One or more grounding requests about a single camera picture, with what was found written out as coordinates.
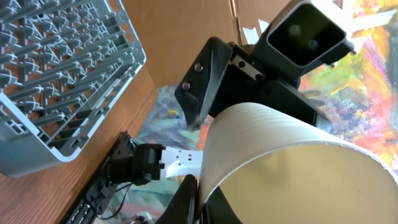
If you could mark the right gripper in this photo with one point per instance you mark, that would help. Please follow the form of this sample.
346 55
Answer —
246 81

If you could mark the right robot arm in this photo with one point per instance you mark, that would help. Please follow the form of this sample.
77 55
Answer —
144 163

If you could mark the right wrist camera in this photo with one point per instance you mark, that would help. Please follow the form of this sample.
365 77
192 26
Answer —
303 36

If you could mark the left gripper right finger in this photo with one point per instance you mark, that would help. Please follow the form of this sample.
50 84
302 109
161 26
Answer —
198 88

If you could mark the grey plastic dish rack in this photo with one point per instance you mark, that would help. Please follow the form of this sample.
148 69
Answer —
64 64

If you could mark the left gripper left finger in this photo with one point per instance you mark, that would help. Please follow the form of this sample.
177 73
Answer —
181 209

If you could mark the white cup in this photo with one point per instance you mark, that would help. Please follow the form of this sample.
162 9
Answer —
274 168

